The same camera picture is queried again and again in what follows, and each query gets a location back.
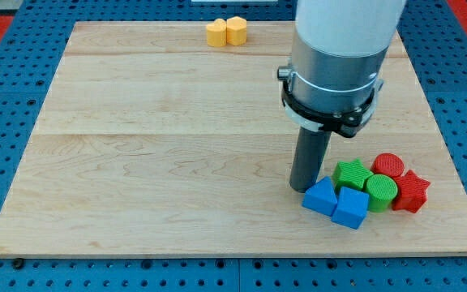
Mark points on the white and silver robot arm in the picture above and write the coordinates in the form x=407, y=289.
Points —
x=331, y=82

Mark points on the yellow heart block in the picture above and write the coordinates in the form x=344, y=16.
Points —
x=216, y=33

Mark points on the yellow hexagon block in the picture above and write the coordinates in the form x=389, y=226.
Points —
x=236, y=31

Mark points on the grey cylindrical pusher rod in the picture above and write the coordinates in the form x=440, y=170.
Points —
x=308, y=158

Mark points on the light wooden board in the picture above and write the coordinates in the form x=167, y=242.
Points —
x=151, y=144

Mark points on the blue triangle block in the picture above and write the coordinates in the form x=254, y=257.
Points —
x=321, y=197

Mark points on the green star block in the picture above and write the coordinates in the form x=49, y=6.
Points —
x=351, y=174

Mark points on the blue cube block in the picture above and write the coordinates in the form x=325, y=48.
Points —
x=351, y=209

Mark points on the red cylinder block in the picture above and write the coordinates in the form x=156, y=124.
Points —
x=388, y=164

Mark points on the green cylinder block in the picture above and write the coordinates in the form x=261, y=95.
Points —
x=382, y=190

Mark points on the red star block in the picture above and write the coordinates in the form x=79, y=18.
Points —
x=411, y=194

